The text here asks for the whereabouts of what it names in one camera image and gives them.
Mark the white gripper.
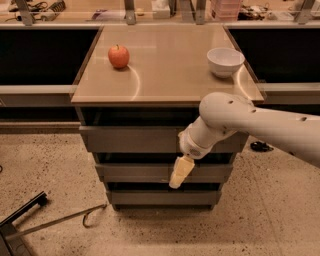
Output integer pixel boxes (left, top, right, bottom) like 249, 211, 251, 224
169, 129, 211, 189

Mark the grey top drawer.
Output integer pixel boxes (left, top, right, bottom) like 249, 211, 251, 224
80, 126, 181, 153

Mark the grey drawer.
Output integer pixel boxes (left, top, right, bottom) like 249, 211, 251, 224
80, 126, 181, 153
96, 164, 233, 183
107, 191, 221, 205

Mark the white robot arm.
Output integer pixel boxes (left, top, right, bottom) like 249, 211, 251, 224
169, 92, 320, 189

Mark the grey bottom drawer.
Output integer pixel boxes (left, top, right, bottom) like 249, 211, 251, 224
107, 191, 221, 205

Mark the grey middle drawer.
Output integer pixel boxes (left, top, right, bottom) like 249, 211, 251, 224
96, 164, 233, 183

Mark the grey drawer cabinet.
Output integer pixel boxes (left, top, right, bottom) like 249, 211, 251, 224
71, 24, 263, 209

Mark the black object on floor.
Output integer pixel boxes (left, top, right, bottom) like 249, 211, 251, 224
250, 141, 273, 152

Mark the metal hook rod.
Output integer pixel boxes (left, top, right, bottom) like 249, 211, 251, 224
4, 203, 108, 241

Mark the white bowl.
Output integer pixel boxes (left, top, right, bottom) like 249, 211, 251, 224
207, 47, 245, 78

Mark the red apple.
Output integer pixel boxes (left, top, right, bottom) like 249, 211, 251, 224
108, 45, 130, 69

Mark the white box on shelf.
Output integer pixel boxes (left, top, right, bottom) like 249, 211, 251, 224
151, 0, 170, 19

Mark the pink plastic basket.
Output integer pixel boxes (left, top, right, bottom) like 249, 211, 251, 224
211, 0, 241, 21

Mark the black metal stand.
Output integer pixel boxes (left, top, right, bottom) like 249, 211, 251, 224
0, 190, 49, 256

